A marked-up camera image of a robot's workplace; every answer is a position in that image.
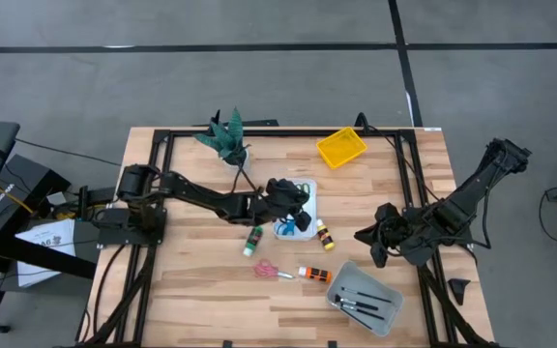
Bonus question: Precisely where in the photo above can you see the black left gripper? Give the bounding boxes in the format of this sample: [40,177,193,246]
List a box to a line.
[264,177,314,234]

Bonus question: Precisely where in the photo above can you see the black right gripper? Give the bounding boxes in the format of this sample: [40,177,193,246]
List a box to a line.
[354,202,413,270]

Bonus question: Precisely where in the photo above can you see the blue scissors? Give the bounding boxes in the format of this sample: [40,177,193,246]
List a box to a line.
[276,216,298,238]

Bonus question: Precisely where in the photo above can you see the yellow paint bottle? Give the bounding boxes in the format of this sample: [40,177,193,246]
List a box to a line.
[314,217,337,252]

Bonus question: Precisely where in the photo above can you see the green paint bottle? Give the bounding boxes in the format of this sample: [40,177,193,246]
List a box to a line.
[243,224,265,258]

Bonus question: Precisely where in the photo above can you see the thin brown paintbrush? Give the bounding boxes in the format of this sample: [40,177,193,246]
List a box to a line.
[339,285,394,305]

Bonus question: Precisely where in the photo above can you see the orange paint bottle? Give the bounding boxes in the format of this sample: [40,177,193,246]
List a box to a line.
[297,265,334,285]

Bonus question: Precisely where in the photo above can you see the thick brush silver ferrule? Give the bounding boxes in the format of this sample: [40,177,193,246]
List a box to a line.
[335,294,381,312]

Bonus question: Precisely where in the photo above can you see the pink scissors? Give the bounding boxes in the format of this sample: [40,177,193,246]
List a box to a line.
[252,259,297,281]

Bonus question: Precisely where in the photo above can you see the black paintbrush silver ferrule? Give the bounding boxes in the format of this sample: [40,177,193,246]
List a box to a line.
[339,303,387,322]

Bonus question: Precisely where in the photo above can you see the black paintbrush white tip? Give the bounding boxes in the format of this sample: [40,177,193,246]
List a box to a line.
[342,308,374,332]

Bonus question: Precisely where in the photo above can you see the white plastic bin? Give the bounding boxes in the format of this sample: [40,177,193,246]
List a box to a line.
[272,177,319,242]

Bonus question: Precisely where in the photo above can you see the light grey plastic tray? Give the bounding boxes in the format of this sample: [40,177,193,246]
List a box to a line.
[326,260,405,338]

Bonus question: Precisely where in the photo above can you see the yellow plastic basket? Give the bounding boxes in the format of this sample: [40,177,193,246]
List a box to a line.
[316,126,369,171]

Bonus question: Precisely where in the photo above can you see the green plant in white pot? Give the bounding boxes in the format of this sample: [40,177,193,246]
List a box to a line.
[193,106,252,168]

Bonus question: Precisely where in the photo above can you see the black wedge piece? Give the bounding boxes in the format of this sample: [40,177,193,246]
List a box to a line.
[448,277,472,306]

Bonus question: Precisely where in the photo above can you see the white paper sheet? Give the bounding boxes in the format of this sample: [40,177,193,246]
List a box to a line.
[15,217,77,289]

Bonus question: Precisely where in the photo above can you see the black cardboard box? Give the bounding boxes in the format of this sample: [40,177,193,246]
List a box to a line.
[0,154,72,232]

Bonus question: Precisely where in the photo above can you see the black metal table frame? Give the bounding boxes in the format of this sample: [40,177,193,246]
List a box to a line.
[77,126,502,348]

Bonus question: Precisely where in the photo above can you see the black mast foot bracket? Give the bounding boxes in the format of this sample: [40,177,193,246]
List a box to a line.
[209,108,279,129]

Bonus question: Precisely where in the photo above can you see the black floor cable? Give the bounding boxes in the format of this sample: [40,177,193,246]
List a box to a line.
[15,137,123,168]

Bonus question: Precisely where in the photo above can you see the yellow cable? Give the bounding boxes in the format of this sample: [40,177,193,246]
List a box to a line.
[0,185,34,215]

